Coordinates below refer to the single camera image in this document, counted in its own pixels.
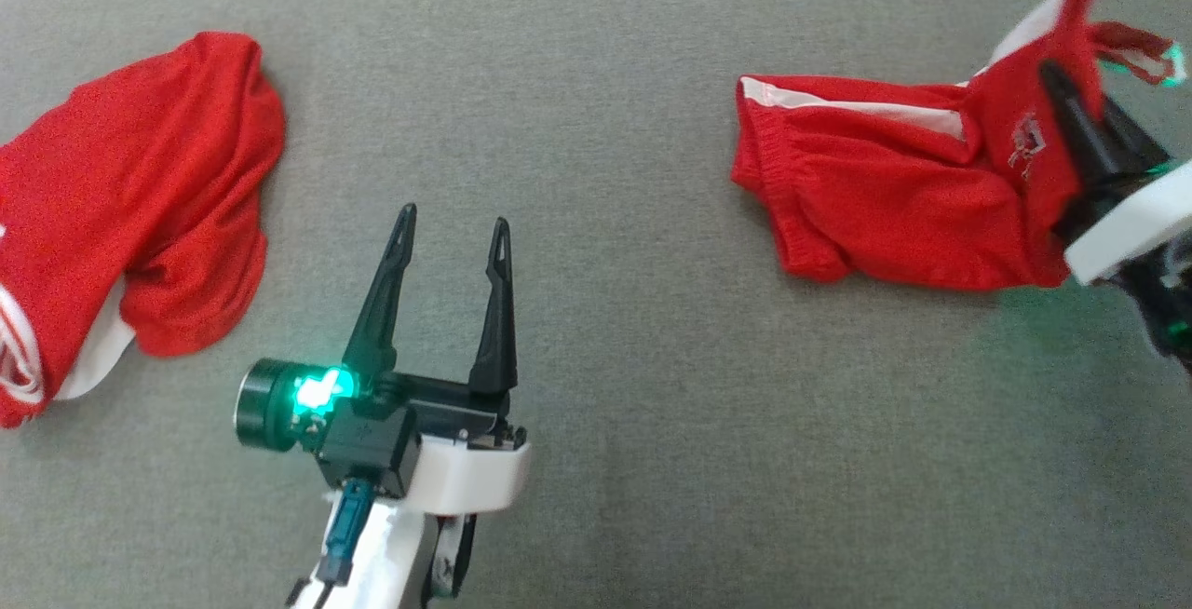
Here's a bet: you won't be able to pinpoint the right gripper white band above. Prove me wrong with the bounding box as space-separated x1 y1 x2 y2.
1040 60 1192 372

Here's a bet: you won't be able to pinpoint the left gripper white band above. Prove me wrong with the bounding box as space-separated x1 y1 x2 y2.
343 204 532 513

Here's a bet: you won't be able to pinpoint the red shorts with white stripe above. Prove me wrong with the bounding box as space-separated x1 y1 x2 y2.
731 0 1189 292

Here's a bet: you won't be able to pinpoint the red jersey with white sleeves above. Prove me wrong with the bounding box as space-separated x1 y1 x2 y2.
0 31 287 430

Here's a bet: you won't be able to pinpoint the grey sofa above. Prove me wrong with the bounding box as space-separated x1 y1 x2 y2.
0 0 1192 609

